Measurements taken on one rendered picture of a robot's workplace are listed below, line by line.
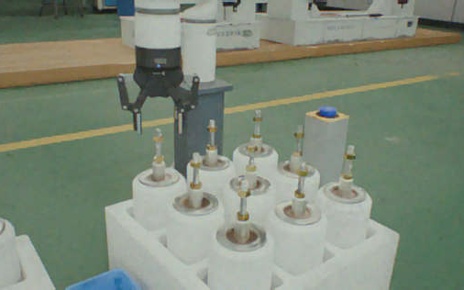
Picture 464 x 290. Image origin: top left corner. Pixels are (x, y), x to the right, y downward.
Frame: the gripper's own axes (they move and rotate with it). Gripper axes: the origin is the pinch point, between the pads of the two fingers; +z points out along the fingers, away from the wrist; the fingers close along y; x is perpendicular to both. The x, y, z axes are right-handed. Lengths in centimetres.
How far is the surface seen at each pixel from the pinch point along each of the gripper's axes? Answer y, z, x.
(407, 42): 221, 33, 303
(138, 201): -3.9, 13.1, -3.3
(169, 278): 1.0, 18.6, -18.0
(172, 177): 2.2, 9.7, -1.0
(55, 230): -25.6, 35.5, 23.7
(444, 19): 361, 29, 466
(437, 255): 64, 35, 4
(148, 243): -2.3, 17.0, -10.7
